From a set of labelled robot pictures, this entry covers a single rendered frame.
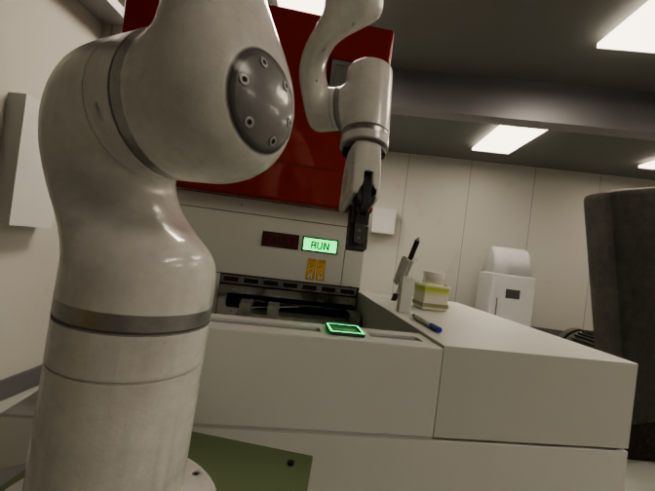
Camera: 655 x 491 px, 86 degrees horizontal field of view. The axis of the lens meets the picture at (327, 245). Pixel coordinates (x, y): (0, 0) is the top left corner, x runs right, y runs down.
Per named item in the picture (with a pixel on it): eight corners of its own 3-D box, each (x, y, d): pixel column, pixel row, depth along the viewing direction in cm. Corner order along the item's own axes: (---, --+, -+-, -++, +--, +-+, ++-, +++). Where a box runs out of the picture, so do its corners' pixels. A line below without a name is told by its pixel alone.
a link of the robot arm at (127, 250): (103, 345, 22) (164, -29, 22) (-11, 285, 31) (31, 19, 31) (238, 322, 33) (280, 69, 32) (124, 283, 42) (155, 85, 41)
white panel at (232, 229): (96, 308, 108) (113, 180, 109) (352, 332, 119) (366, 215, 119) (91, 310, 105) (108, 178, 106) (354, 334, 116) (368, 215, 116)
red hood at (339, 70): (177, 204, 176) (192, 86, 176) (336, 225, 186) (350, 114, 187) (99, 175, 101) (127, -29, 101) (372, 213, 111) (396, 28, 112)
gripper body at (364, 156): (337, 156, 65) (331, 213, 63) (349, 128, 55) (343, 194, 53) (376, 163, 66) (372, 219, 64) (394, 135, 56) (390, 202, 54)
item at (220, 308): (216, 312, 111) (220, 283, 111) (351, 325, 117) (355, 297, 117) (215, 313, 109) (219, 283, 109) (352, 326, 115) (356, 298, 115)
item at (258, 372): (86, 387, 57) (97, 301, 57) (410, 409, 64) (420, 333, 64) (47, 415, 47) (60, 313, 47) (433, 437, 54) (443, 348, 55)
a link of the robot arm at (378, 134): (336, 144, 65) (334, 160, 64) (346, 118, 56) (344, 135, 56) (379, 152, 66) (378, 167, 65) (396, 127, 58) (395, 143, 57)
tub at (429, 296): (410, 304, 98) (413, 281, 98) (436, 307, 99) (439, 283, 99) (421, 310, 91) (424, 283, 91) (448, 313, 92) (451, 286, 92)
